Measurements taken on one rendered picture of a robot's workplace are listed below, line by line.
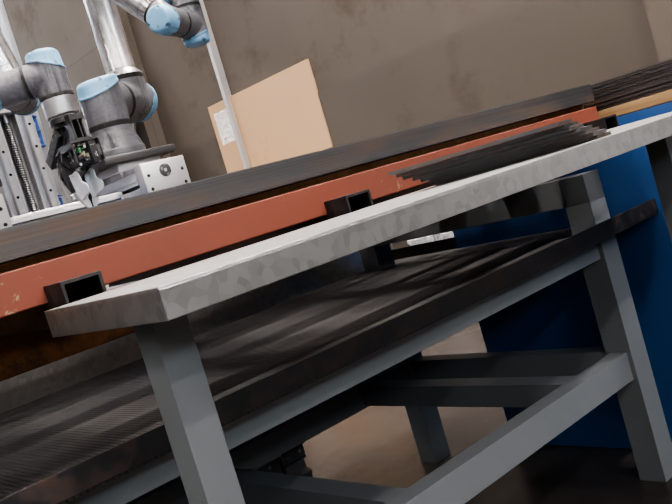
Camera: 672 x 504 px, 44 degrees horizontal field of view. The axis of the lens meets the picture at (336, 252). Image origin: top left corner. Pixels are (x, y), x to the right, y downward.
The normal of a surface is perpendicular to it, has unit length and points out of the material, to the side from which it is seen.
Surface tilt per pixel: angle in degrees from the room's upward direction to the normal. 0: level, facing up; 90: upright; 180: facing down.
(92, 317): 90
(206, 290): 90
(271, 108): 90
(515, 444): 90
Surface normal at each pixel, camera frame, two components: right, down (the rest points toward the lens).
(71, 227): 0.63, -0.14
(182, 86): -0.69, 0.26
